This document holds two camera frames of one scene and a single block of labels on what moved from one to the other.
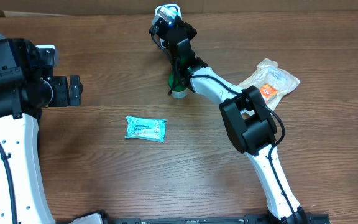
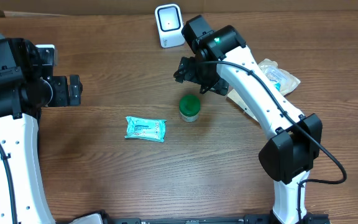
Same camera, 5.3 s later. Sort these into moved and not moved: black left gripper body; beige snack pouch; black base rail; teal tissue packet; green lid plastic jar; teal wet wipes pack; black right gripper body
Moved: black right gripper body; green lid plastic jar; teal tissue packet
Not moved: black left gripper body; beige snack pouch; black base rail; teal wet wipes pack
